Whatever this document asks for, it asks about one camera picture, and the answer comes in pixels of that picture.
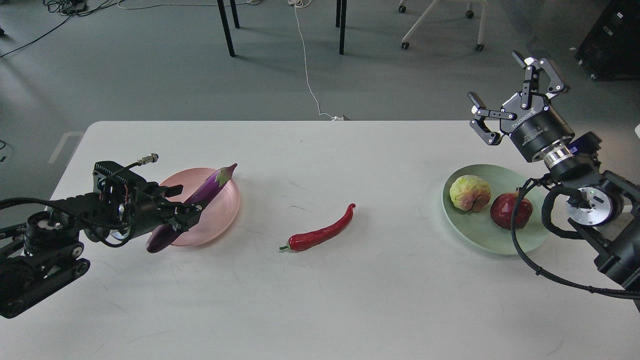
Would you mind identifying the purple eggplant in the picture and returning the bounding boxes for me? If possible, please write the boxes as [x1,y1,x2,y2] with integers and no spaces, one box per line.
[146,164,237,254]

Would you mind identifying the white rolling chair base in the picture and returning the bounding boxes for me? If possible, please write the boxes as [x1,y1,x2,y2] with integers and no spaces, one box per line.
[398,0,489,53]

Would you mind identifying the red pomegranate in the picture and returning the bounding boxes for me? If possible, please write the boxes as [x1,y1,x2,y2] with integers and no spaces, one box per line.
[490,191,534,230]

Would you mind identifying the black table leg left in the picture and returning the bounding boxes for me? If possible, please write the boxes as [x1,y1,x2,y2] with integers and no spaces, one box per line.
[215,0,240,58]

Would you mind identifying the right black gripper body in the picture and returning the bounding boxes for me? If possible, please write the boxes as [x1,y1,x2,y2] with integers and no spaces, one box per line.
[500,93,575,163]

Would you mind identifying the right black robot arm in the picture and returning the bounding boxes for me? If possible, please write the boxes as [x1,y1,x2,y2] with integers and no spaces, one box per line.
[468,51,640,305]

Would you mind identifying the black table leg right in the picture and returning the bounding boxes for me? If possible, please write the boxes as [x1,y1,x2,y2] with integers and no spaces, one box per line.
[334,0,348,56]

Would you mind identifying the black equipment cabinet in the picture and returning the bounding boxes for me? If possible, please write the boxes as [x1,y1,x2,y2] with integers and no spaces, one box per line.
[574,0,640,81]

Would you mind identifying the black floor cables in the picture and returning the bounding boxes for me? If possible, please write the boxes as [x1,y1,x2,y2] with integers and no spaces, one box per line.
[0,0,126,58]

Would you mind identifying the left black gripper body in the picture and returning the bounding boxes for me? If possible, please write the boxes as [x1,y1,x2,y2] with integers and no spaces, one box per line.
[84,161,169,243]

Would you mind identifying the black table leg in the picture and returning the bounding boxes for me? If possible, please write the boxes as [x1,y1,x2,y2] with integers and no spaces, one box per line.
[215,0,240,58]
[334,0,348,56]

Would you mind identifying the red chili pepper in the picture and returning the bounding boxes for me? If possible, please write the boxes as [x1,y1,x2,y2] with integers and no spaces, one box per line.
[278,203,356,252]

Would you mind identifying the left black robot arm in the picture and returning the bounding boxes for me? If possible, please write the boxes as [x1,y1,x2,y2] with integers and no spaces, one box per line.
[1,161,211,319]

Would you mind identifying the white floor cable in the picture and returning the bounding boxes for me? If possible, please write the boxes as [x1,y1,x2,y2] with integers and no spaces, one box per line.
[288,0,346,122]

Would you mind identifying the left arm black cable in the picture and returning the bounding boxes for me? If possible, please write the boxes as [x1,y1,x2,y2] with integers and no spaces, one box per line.
[0,153,160,248]

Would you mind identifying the pink plate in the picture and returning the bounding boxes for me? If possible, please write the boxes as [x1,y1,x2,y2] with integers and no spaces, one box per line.
[160,167,242,247]

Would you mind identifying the yellow green custard apple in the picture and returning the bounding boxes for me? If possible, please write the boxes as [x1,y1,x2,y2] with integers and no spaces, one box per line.
[448,175,492,214]

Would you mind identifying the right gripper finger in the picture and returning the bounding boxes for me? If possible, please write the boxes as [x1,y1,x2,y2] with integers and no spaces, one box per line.
[512,50,570,110]
[467,91,517,146]

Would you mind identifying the light green plate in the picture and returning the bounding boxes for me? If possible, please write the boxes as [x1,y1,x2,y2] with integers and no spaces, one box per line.
[441,164,549,255]

